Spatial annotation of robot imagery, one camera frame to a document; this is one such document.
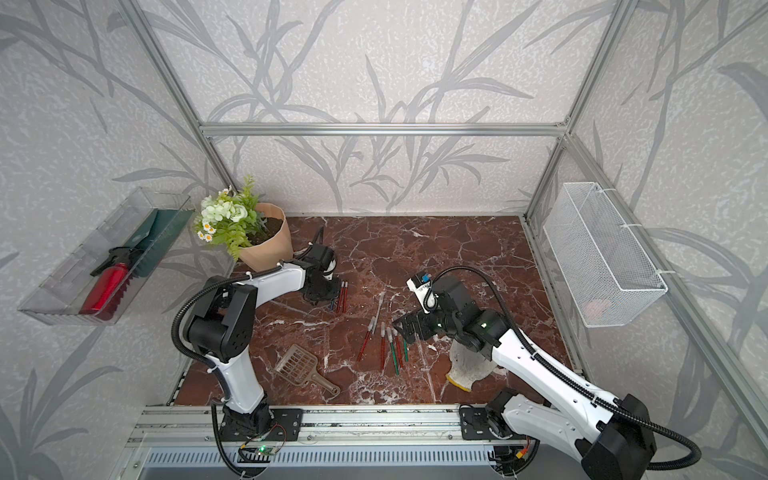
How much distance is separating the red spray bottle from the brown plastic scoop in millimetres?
408

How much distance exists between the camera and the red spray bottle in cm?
56

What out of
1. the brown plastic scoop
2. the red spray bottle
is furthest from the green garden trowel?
the brown plastic scoop

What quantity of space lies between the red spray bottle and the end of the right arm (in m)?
0.58

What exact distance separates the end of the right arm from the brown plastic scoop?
31 cm

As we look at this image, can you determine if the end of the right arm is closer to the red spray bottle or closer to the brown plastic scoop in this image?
the brown plastic scoop

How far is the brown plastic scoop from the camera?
808mm

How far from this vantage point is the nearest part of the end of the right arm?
54 centimetres
